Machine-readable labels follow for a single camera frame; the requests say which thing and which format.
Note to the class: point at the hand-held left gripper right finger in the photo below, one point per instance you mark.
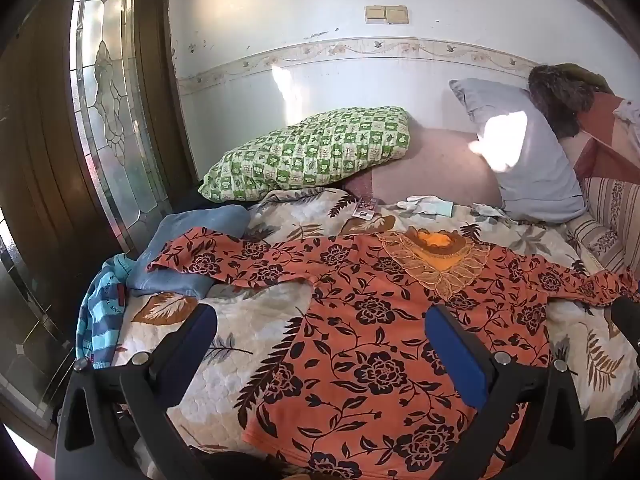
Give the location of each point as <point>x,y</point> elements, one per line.
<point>456,357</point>

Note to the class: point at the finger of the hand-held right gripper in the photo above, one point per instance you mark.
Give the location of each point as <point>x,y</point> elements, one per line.
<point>629,327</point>

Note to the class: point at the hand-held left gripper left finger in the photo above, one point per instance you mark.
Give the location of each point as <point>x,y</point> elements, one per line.
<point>202,331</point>

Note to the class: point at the orange floral shirt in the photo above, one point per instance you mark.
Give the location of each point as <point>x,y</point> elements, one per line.
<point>350,340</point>

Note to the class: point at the leaf-printed quilt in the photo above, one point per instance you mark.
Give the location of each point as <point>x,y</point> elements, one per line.
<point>260,310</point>

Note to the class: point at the blue striped garment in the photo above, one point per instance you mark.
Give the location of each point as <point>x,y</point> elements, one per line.
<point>102,305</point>

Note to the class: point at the blue cloth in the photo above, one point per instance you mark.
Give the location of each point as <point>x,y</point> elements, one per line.
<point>200,225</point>

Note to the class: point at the striped cushion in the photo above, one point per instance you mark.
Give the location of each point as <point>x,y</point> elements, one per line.
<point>607,220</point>

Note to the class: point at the white glove with teal cuff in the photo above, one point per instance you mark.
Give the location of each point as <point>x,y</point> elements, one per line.
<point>425,205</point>

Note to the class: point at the red-brown headboard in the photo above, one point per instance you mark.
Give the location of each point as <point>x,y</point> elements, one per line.
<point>600,160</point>

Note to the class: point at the small remote control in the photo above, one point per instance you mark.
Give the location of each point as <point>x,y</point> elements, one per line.
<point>365,208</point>

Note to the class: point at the grey pillow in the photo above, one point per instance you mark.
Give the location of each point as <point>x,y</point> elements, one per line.
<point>535,180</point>

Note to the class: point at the pink pillow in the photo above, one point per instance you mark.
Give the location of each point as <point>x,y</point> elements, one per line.
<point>440,170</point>

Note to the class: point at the green patterned pillow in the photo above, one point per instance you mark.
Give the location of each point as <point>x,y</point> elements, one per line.
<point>310,150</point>

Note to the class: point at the wooden door with leaded glass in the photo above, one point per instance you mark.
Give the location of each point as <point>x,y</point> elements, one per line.
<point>45,160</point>

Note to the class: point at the dark fuzzy cloth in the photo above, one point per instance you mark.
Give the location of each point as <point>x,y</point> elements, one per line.
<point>560,100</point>

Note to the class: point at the beige wall switch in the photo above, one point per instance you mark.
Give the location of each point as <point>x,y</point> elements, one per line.
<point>397,14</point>
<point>375,13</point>

